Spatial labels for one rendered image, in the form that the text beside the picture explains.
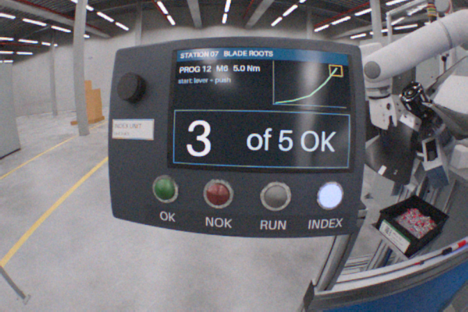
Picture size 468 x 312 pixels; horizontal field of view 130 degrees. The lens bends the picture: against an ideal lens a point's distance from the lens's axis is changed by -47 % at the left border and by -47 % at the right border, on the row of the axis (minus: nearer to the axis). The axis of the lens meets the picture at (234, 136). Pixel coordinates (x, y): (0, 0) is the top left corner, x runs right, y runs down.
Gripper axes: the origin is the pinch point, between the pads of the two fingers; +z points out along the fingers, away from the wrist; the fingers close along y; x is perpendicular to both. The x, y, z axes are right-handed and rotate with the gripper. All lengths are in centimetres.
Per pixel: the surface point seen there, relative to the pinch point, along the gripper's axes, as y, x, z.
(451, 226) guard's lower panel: 9, -72, 86
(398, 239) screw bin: -24.5, 9.0, 19.1
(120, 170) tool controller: -42, 52, -25
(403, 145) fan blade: 1.2, -9.9, 5.3
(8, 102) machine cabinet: 182, 591, -207
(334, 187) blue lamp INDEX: -43, 33, -19
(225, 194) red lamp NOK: -44, 42, -21
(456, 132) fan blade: -20.5, -15.2, -4.4
